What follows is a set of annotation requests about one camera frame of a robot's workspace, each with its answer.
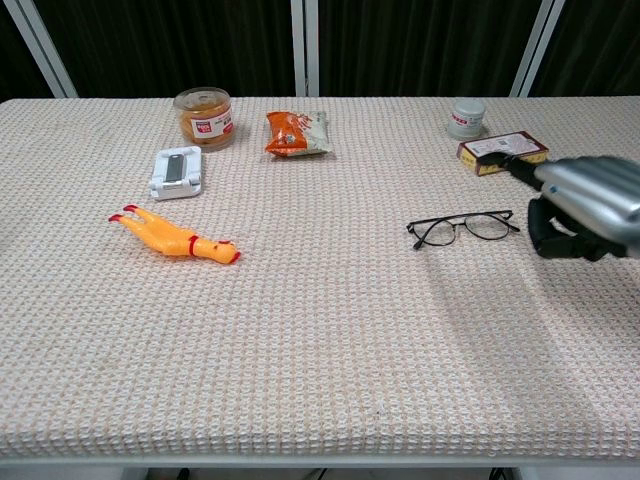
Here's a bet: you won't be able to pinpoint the yellow rubber chicken toy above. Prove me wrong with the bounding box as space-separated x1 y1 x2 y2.
108 203 242 265

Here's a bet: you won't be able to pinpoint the brown rectangular packet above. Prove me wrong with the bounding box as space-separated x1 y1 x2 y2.
456 130 551 178

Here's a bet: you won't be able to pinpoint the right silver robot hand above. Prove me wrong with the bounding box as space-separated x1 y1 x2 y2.
478 149 640 263

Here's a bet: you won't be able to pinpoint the beige woven tablecloth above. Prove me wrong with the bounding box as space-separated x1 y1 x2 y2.
0 95 640 460

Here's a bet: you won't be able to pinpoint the orange and white snack bag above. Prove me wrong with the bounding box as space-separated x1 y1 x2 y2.
264 110 335 161

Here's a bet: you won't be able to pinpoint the wire-frame eyeglasses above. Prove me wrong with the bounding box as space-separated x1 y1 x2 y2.
405 209 521 252

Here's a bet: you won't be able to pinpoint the grey aluminium extrusion bar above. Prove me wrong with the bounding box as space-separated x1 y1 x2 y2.
508 0 569 99
0 0 79 99
290 0 321 98

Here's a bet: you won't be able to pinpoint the clear jar of brown snacks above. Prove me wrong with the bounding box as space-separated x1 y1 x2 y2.
172 86 236 153

